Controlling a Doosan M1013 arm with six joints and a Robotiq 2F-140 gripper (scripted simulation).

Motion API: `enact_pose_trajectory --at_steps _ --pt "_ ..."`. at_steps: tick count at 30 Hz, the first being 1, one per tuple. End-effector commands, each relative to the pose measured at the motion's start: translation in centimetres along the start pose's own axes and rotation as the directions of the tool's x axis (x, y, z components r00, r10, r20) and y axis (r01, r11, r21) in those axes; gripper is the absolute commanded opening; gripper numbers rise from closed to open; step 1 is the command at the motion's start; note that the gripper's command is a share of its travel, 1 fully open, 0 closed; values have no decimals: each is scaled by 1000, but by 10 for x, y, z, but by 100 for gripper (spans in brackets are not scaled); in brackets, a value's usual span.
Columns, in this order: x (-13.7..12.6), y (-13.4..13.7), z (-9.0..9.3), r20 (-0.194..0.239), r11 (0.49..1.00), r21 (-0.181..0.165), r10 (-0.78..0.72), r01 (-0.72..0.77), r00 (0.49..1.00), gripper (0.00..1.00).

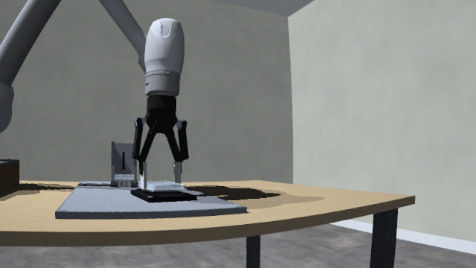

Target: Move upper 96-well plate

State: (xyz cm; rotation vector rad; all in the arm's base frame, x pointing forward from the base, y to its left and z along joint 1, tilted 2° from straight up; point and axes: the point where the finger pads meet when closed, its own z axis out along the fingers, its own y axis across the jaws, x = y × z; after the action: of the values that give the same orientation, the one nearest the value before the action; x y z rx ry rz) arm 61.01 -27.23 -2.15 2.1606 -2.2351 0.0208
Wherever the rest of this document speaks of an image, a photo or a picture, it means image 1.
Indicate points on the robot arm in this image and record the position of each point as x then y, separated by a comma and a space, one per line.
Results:
163, 59

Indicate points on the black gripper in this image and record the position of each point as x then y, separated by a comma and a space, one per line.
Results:
161, 118

